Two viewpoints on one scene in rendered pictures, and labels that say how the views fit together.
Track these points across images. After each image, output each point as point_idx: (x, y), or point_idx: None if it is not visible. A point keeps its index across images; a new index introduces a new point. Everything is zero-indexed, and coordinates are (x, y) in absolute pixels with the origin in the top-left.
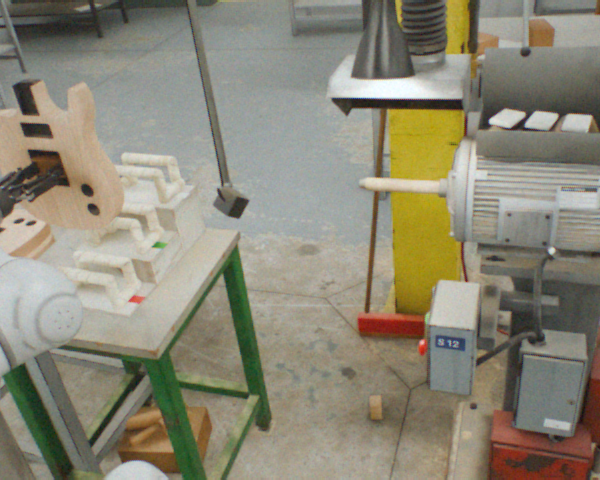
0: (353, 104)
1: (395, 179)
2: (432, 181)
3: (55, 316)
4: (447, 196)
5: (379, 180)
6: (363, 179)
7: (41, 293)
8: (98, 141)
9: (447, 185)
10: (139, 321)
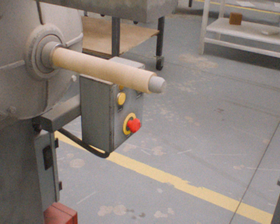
0: (142, 6)
1: (110, 63)
2: (64, 52)
3: None
4: (65, 45)
5: (135, 67)
6: (157, 78)
7: None
8: None
9: (61, 34)
10: None
